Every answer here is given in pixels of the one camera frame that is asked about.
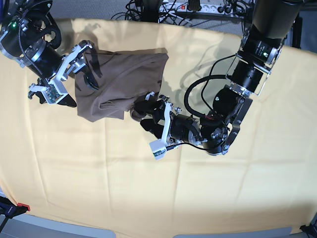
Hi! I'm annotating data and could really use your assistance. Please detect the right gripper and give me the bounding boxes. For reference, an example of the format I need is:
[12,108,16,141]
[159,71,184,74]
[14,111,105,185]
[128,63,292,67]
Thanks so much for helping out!
[16,41,100,108]

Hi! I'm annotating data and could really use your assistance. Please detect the black clamp at right corner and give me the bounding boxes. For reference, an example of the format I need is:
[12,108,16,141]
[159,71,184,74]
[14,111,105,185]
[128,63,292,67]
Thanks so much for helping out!
[300,224,317,238]

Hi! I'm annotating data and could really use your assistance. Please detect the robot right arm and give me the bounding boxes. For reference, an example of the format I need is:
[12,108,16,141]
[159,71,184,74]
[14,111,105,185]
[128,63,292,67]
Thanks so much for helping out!
[0,0,99,108]

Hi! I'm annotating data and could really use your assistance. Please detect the brown T-shirt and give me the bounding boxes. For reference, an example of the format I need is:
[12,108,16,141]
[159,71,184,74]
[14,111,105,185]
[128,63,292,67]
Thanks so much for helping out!
[75,51,168,122]

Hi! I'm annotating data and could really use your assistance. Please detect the blue clamp with red tip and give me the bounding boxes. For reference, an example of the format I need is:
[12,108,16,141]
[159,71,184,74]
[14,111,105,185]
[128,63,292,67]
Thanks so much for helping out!
[0,196,30,219]

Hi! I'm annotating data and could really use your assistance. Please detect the black center stand post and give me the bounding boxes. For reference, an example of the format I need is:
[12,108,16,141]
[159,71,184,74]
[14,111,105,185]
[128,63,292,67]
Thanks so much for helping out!
[141,0,162,23]

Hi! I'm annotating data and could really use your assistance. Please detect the white power strip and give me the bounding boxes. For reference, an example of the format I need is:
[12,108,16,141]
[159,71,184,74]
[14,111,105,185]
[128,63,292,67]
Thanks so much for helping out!
[159,1,237,17]

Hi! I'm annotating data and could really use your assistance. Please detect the yellow table cloth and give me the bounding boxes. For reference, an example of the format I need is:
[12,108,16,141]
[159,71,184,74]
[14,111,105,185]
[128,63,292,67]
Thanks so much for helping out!
[0,17,317,235]

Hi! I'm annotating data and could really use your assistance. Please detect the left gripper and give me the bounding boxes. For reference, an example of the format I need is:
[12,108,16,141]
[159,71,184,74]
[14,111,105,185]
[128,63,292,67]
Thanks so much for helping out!
[130,91,202,146]

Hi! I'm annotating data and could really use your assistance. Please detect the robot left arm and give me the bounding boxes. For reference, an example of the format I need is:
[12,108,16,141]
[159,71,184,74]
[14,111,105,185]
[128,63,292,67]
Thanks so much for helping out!
[134,0,304,160]

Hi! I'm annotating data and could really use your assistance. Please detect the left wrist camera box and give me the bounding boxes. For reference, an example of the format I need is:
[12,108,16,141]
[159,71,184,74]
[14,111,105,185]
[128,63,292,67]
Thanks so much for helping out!
[149,139,167,160]

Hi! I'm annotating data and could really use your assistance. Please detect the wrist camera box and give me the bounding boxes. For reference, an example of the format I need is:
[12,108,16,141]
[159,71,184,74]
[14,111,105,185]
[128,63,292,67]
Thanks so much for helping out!
[40,84,68,104]
[149,139,167,160]

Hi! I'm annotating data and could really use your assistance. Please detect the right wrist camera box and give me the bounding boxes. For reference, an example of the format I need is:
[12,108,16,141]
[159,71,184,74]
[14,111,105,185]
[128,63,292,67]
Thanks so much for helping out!
[40,84,68,104]

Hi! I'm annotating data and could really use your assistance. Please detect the black table leg post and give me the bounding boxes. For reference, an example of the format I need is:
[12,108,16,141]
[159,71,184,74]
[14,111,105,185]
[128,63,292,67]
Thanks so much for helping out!
[292,15,303,49]

